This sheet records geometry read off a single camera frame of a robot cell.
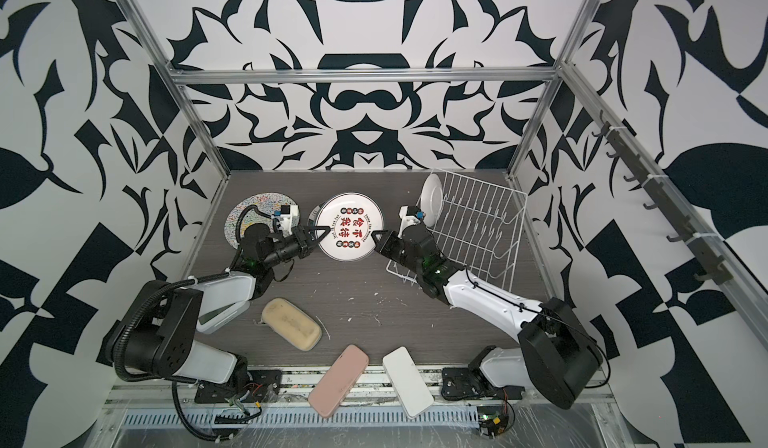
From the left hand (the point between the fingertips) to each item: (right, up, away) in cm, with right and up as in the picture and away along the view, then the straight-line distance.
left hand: (331, 223), depth 82 cm
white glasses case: (+20, -37, -10) cm, 43 cm away
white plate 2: (+29, +7, +15) cm, 33 cm away
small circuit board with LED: (+40, -45, -10) cm, 61 cm away
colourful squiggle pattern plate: (-30, +6, +30) cm, 42 cm away
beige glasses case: (-11, -27, -1) cm, 29 cm away
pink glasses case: (+3, -37, -9) cm, 38 cm away
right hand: (+11, -2, -3) cm, 11 cm away
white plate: (+5, +1, +2) cm, 6 cm away
